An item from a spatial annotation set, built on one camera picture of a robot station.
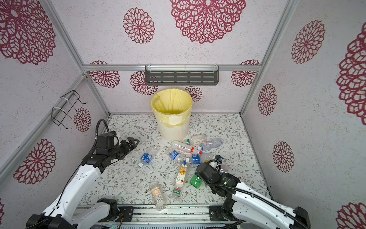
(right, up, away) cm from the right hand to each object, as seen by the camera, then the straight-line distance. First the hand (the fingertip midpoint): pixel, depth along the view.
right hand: (198, 168), depth 77 cm
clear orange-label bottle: (-21, -14, -2) cm, 25 cm away
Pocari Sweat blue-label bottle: (-30, +4, +13) cm, 33 cm away
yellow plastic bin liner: (-16, +38, +28) cm, 50 cm away
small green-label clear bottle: (-12, -14, +1) cm, 18 cm away
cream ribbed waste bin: (-15, +17, +36) cm, 43 cm away
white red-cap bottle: (-10, +10, +18) cm, 22 cm away
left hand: (-36, +11, +4) cm, 37 cm away
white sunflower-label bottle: (-10, -6, +3) cm, 12 cm away
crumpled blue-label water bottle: (-10, +2, +17) cm, 20 cm away
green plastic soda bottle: (-1, -7, +1) cm, 7 cm away
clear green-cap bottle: (+4, +14, +28) cm, 31 cm away
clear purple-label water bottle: (+11, +10, +23) cm, 27 cm away
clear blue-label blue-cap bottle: (+1, +3, +12) cm, 12 cm away
